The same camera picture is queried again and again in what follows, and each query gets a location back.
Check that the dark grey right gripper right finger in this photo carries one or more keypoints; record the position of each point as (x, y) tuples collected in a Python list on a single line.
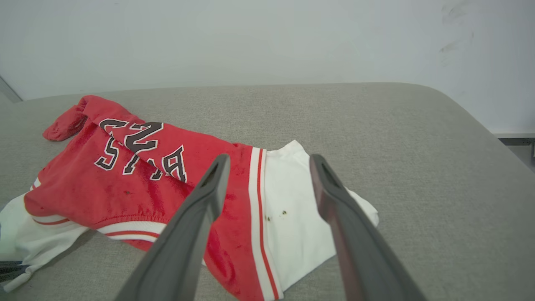
[(363, 255)]

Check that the grey skirting board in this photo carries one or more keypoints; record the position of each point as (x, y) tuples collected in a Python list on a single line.
[(516, 140)]

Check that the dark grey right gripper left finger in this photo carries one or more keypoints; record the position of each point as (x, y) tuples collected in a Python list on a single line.
[(184, 246)]

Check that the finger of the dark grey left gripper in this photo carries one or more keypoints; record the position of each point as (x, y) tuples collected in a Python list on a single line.
[(10, 271)]

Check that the red and white jersey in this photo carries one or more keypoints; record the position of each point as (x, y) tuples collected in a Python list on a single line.
[(125, 196)]

